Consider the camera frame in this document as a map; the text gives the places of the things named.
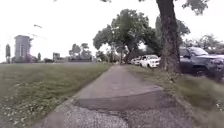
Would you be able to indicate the grey paved path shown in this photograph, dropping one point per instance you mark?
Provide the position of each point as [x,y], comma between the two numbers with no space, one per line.
[116,83]

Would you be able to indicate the pale car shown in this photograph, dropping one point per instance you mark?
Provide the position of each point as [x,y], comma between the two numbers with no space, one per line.
[136,61]

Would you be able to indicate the distant dark trees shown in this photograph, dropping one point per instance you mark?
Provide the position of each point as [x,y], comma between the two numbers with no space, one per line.
[80,51]

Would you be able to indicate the white car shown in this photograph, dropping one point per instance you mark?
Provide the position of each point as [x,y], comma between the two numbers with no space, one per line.
[150,61]

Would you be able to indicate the row of leafy trees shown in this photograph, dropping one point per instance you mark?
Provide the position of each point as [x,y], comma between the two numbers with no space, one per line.
[130,30]

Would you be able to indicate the distant low building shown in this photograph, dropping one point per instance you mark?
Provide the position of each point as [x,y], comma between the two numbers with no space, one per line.
[56,56]

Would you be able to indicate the large tree with thick trunk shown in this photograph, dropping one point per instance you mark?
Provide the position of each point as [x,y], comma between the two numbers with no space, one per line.
[170,43]

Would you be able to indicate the wide grass field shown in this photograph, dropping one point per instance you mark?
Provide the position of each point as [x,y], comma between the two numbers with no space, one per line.
[43,80]

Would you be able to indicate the grass verge strip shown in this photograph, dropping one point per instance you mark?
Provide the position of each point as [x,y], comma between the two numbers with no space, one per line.
[193,91]

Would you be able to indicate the dark grey car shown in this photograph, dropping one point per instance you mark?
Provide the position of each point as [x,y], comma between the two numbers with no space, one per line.
[200,60]

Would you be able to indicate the tall grey building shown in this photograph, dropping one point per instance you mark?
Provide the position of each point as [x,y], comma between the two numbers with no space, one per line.
[22,46]

